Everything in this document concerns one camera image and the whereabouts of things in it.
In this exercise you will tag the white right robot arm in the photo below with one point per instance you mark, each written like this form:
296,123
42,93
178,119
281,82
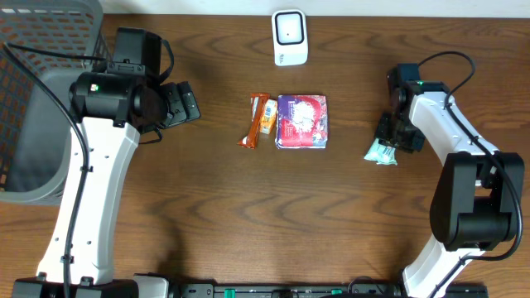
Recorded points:
477,201

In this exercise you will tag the teal snack packet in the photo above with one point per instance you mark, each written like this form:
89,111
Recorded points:
381,154

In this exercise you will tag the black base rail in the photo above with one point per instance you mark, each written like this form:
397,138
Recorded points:
356,290

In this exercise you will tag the grey plastic mesh basket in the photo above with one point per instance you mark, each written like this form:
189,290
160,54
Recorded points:
57,41

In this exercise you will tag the white barcode scanner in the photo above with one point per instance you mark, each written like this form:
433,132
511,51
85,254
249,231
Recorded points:
290,38

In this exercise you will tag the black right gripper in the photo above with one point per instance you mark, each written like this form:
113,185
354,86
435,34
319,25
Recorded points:
394,135

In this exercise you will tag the small orange yellow packet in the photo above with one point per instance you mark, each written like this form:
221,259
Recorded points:
269,117

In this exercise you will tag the orange snack bar wrapper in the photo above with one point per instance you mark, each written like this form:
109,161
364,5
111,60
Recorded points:
258,101

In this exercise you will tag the red purple noodle packet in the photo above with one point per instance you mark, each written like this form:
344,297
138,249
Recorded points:
302,122

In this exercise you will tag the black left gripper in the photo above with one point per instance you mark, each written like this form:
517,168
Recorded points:
182,104

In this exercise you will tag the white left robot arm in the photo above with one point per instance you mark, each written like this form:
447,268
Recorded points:
110,108

